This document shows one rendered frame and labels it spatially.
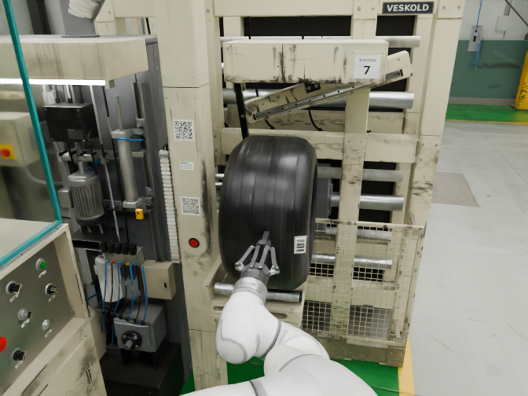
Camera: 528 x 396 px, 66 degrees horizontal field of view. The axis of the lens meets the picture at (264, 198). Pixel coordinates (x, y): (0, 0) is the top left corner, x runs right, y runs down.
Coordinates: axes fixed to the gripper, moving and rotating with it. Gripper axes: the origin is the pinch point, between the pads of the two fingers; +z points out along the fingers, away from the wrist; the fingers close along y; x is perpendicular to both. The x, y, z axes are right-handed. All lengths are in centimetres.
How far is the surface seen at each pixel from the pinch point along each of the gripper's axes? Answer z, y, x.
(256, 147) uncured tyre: 27.8, 7.4, -18.5
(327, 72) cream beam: 56, -14, -37
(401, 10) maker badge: 90, -42, -53
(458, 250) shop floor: 206, -129, 154
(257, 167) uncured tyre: 18.5, 5.4, -15.5
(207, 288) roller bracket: 8.7, 24.9, 31.6
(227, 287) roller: 13.0, 18.3, 34.0
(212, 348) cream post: 14, 29, 74
